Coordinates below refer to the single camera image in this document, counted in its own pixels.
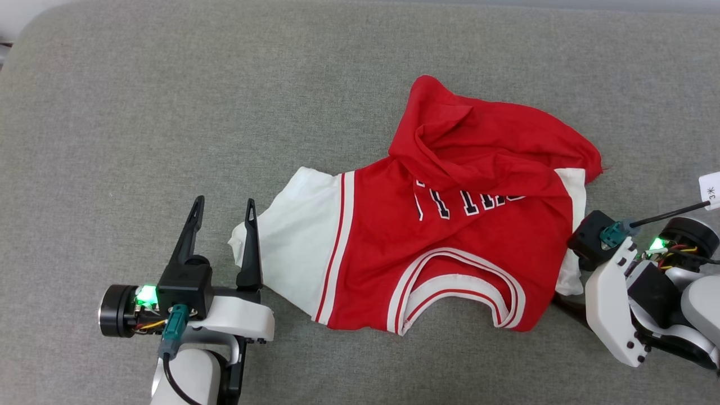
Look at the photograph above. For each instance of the grey fabric sofa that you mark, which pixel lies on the grey fabric sofa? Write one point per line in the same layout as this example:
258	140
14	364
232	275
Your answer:
169	112

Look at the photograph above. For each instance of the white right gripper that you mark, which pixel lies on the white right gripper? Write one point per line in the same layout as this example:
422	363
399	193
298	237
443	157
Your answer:
610	304

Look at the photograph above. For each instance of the red and white basketball jersey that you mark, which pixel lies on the red and white basketball jersey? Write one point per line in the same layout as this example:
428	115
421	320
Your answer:
394	236

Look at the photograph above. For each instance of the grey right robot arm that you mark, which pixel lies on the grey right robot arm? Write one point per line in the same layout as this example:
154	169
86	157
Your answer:
700	298

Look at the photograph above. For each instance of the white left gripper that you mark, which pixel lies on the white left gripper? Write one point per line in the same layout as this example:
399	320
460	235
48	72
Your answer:
236	318

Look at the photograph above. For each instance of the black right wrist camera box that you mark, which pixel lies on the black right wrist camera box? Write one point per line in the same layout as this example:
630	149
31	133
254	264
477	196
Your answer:
585	242

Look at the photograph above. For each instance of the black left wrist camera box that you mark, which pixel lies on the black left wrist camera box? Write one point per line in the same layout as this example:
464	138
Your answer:
183	284

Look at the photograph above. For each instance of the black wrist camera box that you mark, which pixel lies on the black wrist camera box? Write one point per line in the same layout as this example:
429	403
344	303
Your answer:
585	242
183	284

